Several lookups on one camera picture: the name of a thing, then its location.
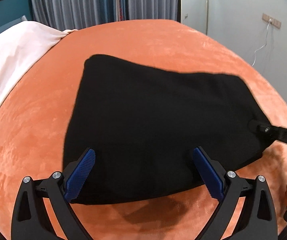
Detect orange plush blanket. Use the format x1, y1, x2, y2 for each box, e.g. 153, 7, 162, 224
0, 19, 287, 240

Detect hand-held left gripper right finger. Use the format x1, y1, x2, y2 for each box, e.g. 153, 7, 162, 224
192, 147, 278, 240

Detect white duvet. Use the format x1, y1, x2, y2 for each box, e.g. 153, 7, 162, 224
0, 20, 79, 137

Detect wall power outlet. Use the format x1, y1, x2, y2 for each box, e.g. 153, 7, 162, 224
262, 13, 282, 28

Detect grey pleated curtain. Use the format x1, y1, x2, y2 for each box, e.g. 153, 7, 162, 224
126, 0, 182, 23
30, 0, 116, 30

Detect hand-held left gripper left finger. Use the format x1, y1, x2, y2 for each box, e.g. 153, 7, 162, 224
11, 148, 97, 240

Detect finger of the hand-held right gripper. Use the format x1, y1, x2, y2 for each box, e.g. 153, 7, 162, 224
249, 118, 280, 142

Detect black pants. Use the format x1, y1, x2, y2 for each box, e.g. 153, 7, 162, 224
63, 54, 272, 205

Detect white charging cable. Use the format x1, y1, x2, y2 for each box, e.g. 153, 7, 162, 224
252, 20, 272, 67

